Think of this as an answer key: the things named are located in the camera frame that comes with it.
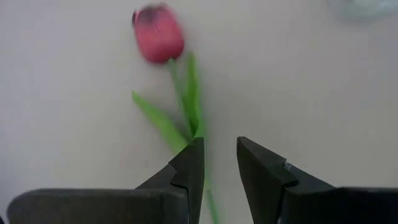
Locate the clear ribbed glass vase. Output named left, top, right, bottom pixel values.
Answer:
left=326, top=0, right=398, bottom=21

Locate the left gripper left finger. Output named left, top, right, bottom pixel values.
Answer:
left=7, top=136, right=205, bottom=224

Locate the maroon artificial tulip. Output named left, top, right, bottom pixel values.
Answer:
left=130, top=2, right=221, bottom=224

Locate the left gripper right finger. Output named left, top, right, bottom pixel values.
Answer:
left=236, top=136, right=398, bottom=224

